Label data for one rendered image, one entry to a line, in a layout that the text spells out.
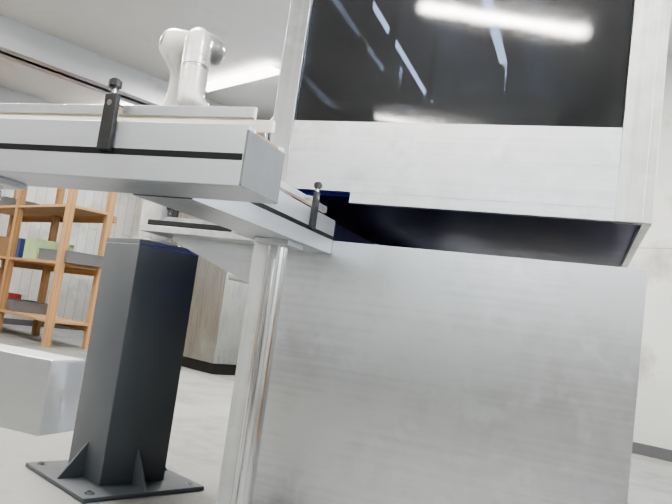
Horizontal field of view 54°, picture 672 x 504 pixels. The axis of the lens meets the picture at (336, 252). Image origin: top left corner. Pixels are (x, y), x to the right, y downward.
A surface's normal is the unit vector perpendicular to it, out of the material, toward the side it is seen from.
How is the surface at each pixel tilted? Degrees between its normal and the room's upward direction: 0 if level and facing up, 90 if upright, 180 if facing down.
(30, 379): 90
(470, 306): 90
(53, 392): 90
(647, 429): 90
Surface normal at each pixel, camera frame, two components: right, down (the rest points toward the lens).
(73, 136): -0.34, -0.14
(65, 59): 0.72, 0.03
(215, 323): -0.69, -0.17
